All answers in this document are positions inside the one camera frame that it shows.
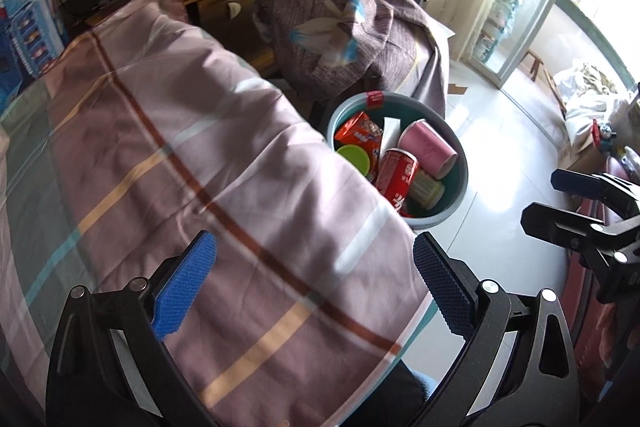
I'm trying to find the small colourful toy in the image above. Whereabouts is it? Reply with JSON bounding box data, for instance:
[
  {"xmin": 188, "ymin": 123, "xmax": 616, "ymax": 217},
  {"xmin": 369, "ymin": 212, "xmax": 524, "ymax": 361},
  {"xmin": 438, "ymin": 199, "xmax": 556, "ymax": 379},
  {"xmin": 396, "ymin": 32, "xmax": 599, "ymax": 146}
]
[{"xmin": 592, "ymin": 119, "xmax": 618, "ymax": 155}]

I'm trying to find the white cloth pile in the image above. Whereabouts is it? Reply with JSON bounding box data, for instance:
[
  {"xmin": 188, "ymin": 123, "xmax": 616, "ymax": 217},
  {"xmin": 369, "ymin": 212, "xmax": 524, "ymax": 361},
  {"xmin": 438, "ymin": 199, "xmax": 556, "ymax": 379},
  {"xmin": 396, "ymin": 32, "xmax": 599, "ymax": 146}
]
[{"xmin": 555, "ymin": 62, "xmax": 636, "ymax": 142}]

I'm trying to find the red sofa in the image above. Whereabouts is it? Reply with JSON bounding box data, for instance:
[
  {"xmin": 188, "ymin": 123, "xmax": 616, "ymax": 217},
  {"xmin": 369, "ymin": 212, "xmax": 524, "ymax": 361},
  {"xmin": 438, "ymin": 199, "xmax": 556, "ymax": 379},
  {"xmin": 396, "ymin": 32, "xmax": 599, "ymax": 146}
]
[{"xmin": 560, "ymin": 157, "xmax": 640, "ymax": 408}]

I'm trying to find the wooden cabinet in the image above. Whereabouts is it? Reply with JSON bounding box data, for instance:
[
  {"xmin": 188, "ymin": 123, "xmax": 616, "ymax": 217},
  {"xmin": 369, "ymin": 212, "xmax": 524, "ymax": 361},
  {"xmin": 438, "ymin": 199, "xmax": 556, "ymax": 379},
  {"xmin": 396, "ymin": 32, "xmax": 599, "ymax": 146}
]
[{"xmin": 180, "ymin": 0, "xmax": 341, "ymax": 78}]

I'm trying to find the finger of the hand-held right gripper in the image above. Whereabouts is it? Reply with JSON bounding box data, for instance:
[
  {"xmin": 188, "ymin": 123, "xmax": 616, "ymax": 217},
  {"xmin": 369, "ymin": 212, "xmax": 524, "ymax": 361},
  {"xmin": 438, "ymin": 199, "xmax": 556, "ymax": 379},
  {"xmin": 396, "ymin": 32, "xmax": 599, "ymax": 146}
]
[
  {"xmin": 551, "ymin": 169, "xmax": 640, "ymax": 224},
  {"xmin": 521, "ymin": 202, "xmax": 640, "ymax": 305}
]

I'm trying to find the person's leg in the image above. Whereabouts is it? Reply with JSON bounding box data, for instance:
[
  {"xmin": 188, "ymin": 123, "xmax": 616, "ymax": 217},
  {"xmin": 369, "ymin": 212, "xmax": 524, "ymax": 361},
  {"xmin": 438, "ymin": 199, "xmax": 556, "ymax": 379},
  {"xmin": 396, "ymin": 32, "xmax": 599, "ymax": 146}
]
[{"xmin": 345, "ymin": 359, "xmax": 426, "ymax": 427}]

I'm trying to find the wooden stool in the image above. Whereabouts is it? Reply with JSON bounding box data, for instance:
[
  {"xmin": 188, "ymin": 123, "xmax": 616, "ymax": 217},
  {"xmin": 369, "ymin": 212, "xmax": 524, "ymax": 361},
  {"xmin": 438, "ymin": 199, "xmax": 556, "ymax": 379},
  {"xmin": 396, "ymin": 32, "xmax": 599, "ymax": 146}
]
[{"xmin": 517, "ymin": 49, "xmax": 548, "ymax": 82}]

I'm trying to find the glass sliding door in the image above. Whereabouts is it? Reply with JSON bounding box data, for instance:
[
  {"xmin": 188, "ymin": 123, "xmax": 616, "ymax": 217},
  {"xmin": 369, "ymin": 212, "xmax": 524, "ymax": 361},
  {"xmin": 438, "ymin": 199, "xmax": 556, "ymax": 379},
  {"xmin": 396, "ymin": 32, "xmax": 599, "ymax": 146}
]
[{"xmin": 465, "ymin": 0, "xmax": 561, "ymax": 88}]

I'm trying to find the blue toy box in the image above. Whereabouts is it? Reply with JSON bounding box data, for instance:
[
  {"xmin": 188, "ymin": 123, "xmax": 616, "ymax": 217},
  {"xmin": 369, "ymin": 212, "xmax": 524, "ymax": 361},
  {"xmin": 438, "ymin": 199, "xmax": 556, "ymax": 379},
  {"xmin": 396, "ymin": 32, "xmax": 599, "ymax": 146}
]
[{"xmin": 0, "ymin": 0, "xmax": 71, "ymax": 108}]

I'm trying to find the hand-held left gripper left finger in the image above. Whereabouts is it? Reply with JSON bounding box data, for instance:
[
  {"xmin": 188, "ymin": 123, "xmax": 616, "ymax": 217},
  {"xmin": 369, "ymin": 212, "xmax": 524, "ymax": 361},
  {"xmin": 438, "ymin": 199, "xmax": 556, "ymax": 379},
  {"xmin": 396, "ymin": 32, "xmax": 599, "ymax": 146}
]
[{"xmin": 46, "ymin": 230, "xmax": 221, "ymax": 427}]

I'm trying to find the teal plastic bucket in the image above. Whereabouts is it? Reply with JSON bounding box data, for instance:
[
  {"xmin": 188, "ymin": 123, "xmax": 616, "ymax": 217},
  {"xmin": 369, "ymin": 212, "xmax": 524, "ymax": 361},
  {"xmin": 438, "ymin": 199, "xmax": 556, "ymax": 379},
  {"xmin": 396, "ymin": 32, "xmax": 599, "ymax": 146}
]
[{"xmin": 327, "ymin": 92, "xmax": 470, "ymax": 230}]

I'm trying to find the pink paper cup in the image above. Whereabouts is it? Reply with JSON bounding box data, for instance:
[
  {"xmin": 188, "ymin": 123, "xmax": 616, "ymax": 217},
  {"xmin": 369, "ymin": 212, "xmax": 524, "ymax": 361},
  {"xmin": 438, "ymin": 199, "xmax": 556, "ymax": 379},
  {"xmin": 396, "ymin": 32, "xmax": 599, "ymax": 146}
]
[{"xmin": 397, "ymin": 119, "xmax": 458, "ymax": 180}]

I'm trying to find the red soda can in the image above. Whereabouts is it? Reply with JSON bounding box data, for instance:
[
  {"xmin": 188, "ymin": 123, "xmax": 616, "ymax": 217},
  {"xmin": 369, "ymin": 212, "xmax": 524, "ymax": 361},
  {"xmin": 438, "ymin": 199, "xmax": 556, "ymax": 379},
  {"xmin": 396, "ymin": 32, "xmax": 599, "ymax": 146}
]
[{"xmin": 374, "ymin": 148, "xmax": 420, "ymax": 218}]

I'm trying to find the purple striped cloth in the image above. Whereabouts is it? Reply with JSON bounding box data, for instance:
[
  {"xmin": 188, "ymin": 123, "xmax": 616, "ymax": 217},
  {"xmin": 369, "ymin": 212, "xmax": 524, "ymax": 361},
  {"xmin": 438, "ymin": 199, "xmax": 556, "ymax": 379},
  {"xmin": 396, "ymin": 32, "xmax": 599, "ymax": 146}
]
[{"xmin": 252, "ymin": 0, "xmax": 451, "ymax": 118}]

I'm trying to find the orange drink powder packet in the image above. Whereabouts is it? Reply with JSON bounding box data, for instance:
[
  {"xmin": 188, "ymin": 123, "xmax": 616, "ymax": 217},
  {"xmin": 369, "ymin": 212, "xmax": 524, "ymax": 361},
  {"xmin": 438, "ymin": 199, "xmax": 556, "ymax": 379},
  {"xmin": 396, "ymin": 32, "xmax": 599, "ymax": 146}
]
[{"xmin": 334, "ymin": 111, "xmax": 386, "ymax": 158}]

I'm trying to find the plaid tablecloth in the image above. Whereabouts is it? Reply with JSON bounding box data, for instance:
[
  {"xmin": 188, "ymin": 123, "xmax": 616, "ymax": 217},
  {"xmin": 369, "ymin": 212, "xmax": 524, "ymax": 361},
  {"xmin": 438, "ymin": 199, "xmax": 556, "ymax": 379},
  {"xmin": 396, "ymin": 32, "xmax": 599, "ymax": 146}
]
[{"xmin": 0, "ymin": 0, "xmax": 436, "ymax": 427}]

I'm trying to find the green round lid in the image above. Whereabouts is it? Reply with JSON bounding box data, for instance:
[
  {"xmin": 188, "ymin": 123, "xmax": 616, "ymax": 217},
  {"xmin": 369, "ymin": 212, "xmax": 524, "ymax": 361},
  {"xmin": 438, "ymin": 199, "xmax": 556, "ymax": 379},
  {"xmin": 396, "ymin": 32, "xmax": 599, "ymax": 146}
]
[{"xmin": 336, "ymin": 145, "xmax": 373, "ymax": 178}]

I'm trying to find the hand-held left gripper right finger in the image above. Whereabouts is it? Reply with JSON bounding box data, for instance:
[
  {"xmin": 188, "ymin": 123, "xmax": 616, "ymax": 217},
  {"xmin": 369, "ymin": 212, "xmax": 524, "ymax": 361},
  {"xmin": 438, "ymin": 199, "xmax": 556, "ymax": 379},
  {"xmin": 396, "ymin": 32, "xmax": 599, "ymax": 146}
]
[{"xmin": 414, "ymin": 232, "xmax": 580, "ymax": 427}]

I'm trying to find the blue white fuzzy sock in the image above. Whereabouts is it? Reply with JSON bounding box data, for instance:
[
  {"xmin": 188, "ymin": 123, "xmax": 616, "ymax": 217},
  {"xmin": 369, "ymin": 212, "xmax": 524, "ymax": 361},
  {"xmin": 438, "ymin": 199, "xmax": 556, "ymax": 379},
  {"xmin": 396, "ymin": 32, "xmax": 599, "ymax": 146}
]
[{"xmin": 415, "ymin": 372, "xmax": 441, "ymax": 403}]

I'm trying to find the white green medicine box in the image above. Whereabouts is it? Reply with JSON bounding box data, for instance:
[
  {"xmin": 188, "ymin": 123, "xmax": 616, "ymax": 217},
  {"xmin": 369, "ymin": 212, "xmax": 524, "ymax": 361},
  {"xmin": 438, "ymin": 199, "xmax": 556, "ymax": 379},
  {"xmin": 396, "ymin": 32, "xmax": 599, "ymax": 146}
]
[{"xmin": 382, "ymin": 117, "xmax": 403, "ymax": 152}]

